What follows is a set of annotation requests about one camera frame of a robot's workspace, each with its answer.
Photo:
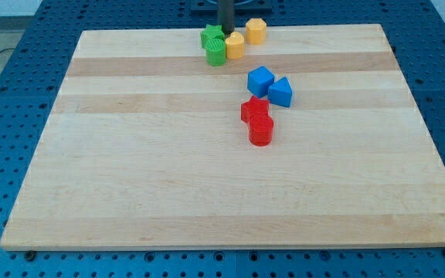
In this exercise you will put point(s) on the yellow hexagon block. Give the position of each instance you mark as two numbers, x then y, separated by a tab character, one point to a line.
256	31

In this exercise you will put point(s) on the yellow heart block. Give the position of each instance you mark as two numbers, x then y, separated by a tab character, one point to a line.
235	46

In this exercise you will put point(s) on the red cylinder block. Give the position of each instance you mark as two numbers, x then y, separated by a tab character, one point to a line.
260	129

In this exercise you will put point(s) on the red star block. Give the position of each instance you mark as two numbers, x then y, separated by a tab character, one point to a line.
252	107

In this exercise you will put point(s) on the blue cube block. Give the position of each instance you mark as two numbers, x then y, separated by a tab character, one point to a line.
259	81

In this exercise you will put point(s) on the blue triangle block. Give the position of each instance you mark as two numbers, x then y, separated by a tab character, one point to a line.
280	93

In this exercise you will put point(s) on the light wooden board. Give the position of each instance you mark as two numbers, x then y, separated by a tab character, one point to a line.
144	149

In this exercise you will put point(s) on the green cylinder block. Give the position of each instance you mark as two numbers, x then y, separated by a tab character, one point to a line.
215	52

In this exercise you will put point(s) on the green star block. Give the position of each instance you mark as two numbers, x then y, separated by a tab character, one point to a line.
211	32

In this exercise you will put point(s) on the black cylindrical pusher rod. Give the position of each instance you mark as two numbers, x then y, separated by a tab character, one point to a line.
226	15

